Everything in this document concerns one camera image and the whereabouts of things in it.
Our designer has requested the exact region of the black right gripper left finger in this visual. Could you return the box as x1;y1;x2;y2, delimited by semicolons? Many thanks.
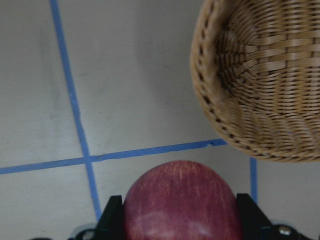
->
96;195;123;240

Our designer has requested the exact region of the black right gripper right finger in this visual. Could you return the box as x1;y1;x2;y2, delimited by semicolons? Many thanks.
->
236;193;273;240

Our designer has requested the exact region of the red apple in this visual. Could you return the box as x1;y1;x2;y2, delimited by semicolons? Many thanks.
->
124;160;243;240

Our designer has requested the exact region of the woven wicker basket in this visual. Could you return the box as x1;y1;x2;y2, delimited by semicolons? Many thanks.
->
190;0;320;163

